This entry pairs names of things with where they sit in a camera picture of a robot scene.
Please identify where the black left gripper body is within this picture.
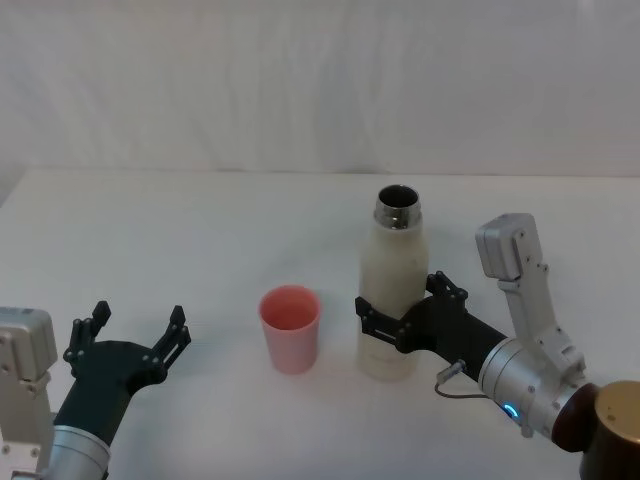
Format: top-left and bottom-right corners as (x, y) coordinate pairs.
(53, 340), (167, 442)

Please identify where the thin dark cable silver plug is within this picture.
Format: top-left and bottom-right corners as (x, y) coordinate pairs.
(433, 360), (501, 401)

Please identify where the cream vacuum bottle steel neck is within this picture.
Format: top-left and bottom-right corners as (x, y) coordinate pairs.
(357, 183), (432, 382)

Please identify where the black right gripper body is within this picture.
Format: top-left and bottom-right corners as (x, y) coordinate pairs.
(397, 293), (507, 375)

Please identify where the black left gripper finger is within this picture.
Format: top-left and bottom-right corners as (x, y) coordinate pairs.
(142, 303), (193, 369)
(63, 299), (112, 364)

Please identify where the white curtain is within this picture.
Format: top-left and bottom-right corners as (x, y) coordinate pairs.
(0, 0), (640, 176)

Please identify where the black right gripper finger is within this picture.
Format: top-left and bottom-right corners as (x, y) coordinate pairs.
(354, 296), (417, 354)
(424, 271), (470, 314)

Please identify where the white table cloth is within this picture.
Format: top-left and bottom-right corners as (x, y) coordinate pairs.
(0, 167), (640, 480)

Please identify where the pink plastic cup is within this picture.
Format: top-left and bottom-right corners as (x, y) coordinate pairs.
(258, 284), (321, 375)

